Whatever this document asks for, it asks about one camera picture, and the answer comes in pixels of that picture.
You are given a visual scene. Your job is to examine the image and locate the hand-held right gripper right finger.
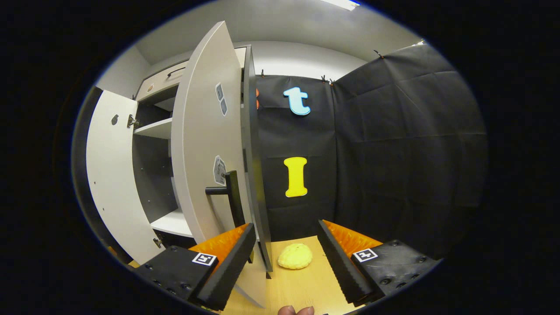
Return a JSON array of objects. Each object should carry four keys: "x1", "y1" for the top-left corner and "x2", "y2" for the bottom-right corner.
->
[{"x1": 317, "y1": 220, "x2": 442, "y2": 307}]

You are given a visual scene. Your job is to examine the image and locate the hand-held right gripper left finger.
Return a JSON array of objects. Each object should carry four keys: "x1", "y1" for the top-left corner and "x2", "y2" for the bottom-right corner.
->
[{"x1": 133, "y1": 222, "x2": 257, "y2": 311}]

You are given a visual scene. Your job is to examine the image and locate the white and grey cabinet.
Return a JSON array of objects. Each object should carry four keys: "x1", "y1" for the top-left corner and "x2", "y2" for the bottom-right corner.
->
[{"x1": 131, "y1": 44, "x2": 274, "y2": 279}]

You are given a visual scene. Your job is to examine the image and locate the white cabinet door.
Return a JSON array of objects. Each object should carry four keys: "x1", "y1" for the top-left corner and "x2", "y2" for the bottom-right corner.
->
[
  {"x1": 85, "y1": 89, "x2": 167, "y2": 265},
  {"x1": 171, "y1": 21, "x2": 267, "y2": 309}
]

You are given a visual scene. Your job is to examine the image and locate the white cabinet shelf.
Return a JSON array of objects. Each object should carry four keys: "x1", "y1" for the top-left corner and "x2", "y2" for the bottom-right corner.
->
[{"x1": 133, "y1": 117, "x2": 173, "y2": 140}]

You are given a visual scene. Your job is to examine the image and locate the white cabinet drawer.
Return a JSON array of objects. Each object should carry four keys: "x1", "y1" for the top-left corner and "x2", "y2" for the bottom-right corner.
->
[{"x1": 135, "y1": 47, "x2": 247, "y2": 102}]

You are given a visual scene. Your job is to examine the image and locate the yellow round bread toy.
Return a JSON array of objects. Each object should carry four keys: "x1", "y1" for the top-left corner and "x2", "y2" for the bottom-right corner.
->
[{"x1": 277, "y1": 243, "x2": 313, "y2": 270}]

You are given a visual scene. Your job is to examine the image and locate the long ceiling light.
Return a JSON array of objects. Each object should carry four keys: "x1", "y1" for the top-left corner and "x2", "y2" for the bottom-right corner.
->
[{"x1": 321, "y1": 0, "x2": 360, "y2": 12}]

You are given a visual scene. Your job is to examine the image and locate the black door handle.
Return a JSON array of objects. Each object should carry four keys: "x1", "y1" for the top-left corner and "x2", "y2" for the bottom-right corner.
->
[{"x1": 205, "y1": 170, "x2": 246, "y2": 229}]

